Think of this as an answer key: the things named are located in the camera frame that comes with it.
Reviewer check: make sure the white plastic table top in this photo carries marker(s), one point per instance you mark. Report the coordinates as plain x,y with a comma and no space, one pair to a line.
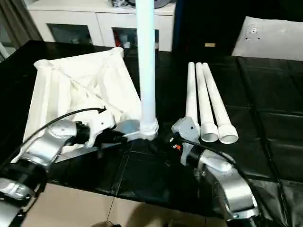
82,82

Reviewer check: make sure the white plastic table leg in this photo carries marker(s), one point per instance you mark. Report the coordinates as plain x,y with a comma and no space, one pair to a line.
225,127
146,59
206,113
191,94

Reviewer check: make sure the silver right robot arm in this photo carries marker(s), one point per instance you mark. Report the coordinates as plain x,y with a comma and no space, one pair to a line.
225,177

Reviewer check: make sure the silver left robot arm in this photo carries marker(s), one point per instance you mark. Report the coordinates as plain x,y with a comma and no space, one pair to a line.
42,146

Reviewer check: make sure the white glass-door cabinet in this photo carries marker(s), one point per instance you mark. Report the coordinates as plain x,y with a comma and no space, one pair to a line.
71,16

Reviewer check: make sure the black box with gold label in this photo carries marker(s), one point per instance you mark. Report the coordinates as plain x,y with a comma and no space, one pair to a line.
201,23

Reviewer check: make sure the dark grey cap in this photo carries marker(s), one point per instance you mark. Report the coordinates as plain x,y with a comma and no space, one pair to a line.
165,3

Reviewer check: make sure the white panel with screw holes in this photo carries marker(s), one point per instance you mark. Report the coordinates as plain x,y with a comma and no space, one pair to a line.
272,42

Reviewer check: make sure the beige curtain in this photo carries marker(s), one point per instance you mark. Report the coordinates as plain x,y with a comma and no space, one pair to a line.
21,21

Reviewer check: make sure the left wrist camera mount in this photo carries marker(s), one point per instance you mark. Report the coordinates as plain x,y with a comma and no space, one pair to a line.
101,123

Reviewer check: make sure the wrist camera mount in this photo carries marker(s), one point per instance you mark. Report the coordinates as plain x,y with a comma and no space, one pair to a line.
101,123
187,127

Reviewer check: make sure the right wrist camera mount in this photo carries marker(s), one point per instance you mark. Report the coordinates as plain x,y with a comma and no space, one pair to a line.
187,127

